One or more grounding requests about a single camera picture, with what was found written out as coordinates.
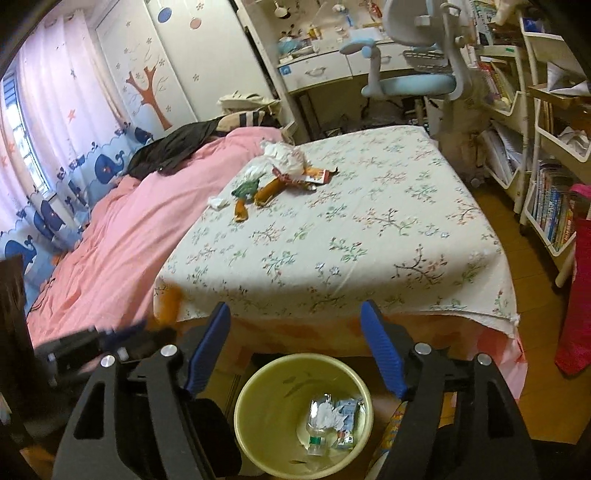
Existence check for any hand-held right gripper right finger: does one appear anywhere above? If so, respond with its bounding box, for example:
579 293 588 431
360 300 541 480

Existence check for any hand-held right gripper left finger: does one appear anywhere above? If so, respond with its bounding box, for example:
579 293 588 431
51 302 232 480

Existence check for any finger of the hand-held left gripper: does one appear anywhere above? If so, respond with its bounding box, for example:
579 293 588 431
98 321 177 364

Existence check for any yellow plastic trash bin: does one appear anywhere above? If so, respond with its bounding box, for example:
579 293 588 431
233 353 375 478

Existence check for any green wrapper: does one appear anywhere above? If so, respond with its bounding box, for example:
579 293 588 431
231 178 266 201

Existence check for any long orange peel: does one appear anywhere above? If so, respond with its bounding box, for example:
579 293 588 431
255 176 283 207

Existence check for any orange pink bed skirt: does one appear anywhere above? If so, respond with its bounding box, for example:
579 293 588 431
175 309 529 414

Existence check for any colourful printed bag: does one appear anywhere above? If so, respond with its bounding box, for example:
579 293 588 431
376 401 407 467

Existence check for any pink blanket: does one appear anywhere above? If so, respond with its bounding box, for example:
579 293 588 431
25 126 287 347

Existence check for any blue drink carton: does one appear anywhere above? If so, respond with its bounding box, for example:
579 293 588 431
332 398 363 450

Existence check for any clear plastic bottle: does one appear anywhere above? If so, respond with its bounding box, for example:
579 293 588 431
305 393 335 457

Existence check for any floral covered table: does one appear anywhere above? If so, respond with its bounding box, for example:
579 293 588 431
152 124 520 340

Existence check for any red snack wrapper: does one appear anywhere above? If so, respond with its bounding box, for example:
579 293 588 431
295 167 340 186

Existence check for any black jacket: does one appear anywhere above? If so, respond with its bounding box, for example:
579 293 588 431
127 121 222 178

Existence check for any window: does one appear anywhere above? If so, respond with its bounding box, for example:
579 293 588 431
2 71 51 195

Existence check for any white crumpled tissue pile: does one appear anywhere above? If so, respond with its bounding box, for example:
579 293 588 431
261 140 308 174

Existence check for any row of books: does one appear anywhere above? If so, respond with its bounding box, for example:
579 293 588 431
531 161 579 252

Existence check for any striped beige bag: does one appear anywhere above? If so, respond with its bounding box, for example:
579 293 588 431
217 108 278 137

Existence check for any pink whale print curtain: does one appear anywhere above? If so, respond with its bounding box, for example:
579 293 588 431
0 9 153 315

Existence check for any cream canvas tote bag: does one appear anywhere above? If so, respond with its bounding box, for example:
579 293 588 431
218 91 280 112

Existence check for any blue and grey desk chair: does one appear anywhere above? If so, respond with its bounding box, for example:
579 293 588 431
339 0 483 139

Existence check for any white wardrobe with tree decal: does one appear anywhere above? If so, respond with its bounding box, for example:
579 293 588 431
95 0 273 134

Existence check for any white desk with drawers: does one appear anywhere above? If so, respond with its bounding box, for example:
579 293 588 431
233 0 481 144

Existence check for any blue plastic packet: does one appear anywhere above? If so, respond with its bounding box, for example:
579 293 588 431
277 37 315 58

